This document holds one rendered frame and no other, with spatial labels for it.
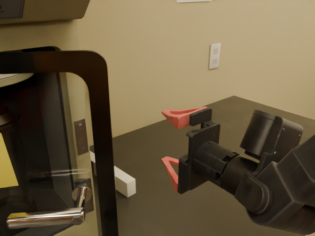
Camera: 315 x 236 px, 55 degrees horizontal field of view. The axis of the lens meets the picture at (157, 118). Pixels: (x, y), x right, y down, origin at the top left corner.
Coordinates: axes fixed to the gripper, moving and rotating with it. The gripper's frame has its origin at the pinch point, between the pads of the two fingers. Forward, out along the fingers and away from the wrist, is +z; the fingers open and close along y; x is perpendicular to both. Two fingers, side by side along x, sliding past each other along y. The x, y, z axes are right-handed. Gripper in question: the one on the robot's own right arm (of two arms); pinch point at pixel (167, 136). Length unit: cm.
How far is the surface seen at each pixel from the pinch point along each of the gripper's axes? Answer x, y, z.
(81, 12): 10.2, 21.4, 8.2
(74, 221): 22.3, -0.2, -8.5
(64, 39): 12.0, 17.2, 11.6
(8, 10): 20.9, 22.4, 7.2
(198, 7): -66, 16, 55
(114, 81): -23, -7, 55
